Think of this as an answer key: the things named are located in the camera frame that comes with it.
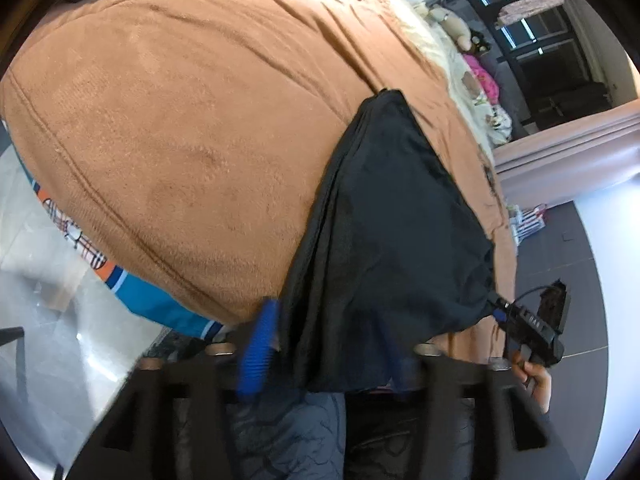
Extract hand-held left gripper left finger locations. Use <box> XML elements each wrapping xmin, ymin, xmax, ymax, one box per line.
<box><xmin>65</xmin><ymin>297</ymin><xmax>281</xmax><ymax>480</ymax></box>

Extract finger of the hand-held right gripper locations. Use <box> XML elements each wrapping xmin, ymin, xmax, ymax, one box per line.
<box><xmin>486</xmin><ymin>294</ymin><xmax>513</xmax><ymax>323</ymax></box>

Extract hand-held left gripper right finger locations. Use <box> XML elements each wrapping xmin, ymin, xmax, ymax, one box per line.
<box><xmin>387</xmin><ymin>342</ymin><xmax>581</xmax><ymax>480</ymax></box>

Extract black pants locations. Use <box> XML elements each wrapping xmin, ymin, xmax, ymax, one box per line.
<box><xmin>279</xmin><ymin>88</ymin><xmax>497</xmax><ymax>394</ymax></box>

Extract person's right hand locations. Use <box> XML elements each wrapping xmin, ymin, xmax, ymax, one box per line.
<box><xmin>509</xmin><ymin>349</ymin><xmax>554</xmax><ymax>414</ymax></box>

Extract blue orange printed bedsheet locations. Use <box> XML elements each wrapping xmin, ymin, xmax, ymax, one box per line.
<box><xmin>0</xmin><ymin>119</ymin><xmax>223</xmax><ymax>341</ymax></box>

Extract white patterned cloth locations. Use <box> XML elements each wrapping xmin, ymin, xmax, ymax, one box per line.
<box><xmin>474</xmin><ymin>94</ymin><xmax>514</xmax><ymax>147</ymax></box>

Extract pink cloth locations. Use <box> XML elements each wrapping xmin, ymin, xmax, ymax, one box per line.
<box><xmin>462</xmin><ymin>51</ymin><xmax>501</xmax><ymax>102</ymax></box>

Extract brown fleece blanket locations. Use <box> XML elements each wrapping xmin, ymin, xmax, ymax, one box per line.
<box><xmin>0</xmin><ymin>0</ymin><xmax>518</xmax><ymax>361</ymax></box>

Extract cream fluffy blanket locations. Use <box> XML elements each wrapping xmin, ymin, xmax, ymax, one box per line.
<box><xmin>410</xmin><ymin>2</ymin><xmax>497</xmax><ymax>161</ymax></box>

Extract dark window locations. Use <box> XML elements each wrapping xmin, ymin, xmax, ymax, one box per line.
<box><xmin>440</xmin><ymin>0</ymin><xmax>615</xmax><ymax>137</ymax></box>

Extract beige teddy bear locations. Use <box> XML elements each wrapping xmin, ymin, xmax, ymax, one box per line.
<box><xmin>425</xmin><ymin>4</ymin><xmax>482</xmax><ymax>52</ymax></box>

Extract floral hanging cloth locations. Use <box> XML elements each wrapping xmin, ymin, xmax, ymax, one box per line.
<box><xmin>496</xmin><ymin>0</ymin><xmax>568</xmax><ymax>27</ymax></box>

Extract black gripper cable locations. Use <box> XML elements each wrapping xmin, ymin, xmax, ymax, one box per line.
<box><xmin>509</xmin><ymin>285</ymin><xmax>557</xmax><ymax>308</ymax></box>

